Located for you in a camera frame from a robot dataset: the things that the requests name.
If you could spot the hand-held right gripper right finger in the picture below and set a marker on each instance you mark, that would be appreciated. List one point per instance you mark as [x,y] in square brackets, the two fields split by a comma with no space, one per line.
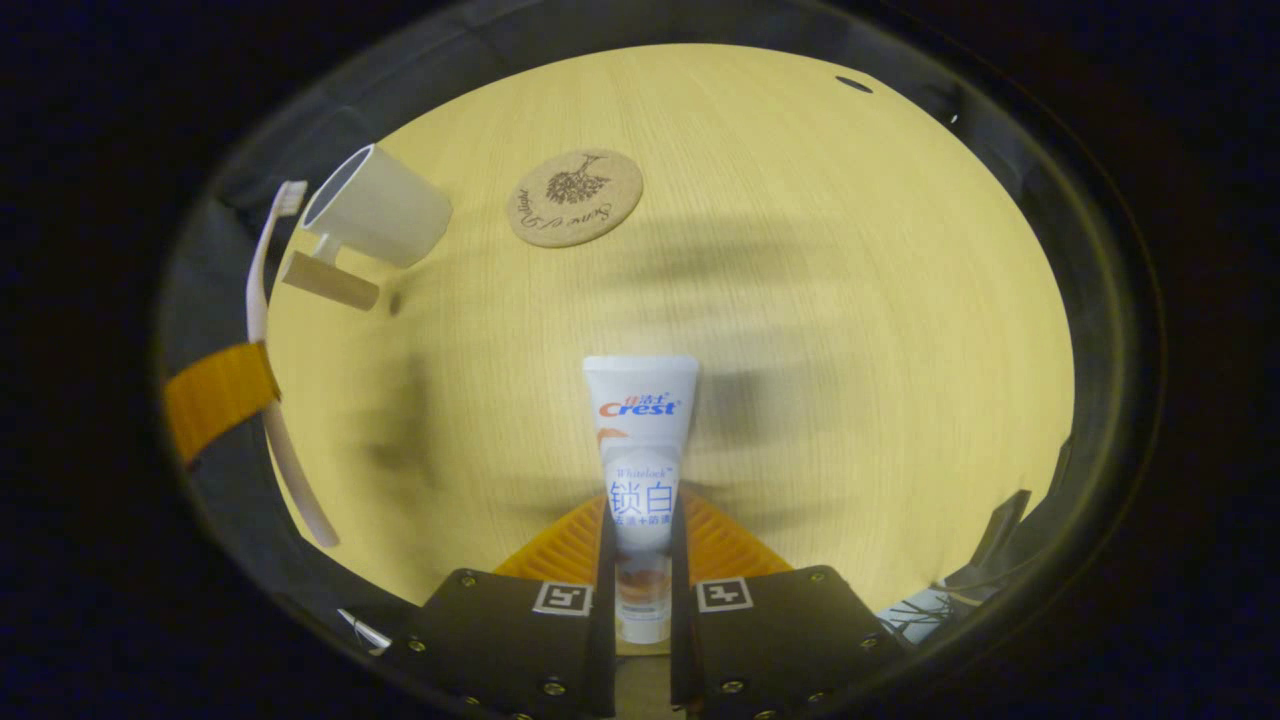
[770,640]

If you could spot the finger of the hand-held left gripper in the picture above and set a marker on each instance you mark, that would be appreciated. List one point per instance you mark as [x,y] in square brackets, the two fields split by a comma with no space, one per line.
[220,400]

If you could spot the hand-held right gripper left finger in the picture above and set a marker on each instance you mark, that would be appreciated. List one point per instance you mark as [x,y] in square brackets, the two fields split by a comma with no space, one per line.
[500,640]

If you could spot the white toothbrush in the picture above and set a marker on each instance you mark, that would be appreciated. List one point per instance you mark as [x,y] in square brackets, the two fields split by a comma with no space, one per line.
[257,290]

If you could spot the white toothpaste tube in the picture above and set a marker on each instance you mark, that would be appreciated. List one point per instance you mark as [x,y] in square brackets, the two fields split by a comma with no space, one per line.
[640,450]

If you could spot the round cork coaster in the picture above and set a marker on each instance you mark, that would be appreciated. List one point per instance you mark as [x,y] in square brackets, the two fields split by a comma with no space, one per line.
[575,197]

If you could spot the wooden desktop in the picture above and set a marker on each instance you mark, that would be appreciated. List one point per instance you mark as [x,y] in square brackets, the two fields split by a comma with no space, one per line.
[850,350]

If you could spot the dark object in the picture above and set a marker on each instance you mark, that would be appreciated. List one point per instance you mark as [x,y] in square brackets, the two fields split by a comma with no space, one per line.
[1000,535]

